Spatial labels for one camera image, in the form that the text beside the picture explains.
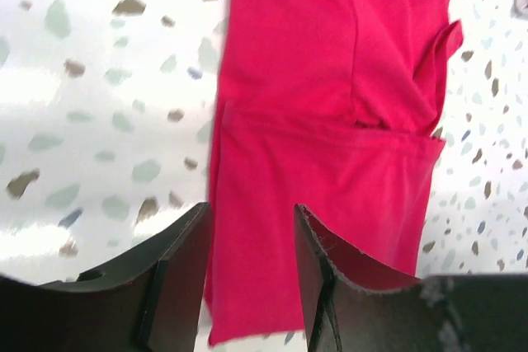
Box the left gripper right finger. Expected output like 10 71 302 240
295 205 527 352

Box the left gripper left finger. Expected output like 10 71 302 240
1 203 211 351

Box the pink t shirt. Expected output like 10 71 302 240
205 0 463 346

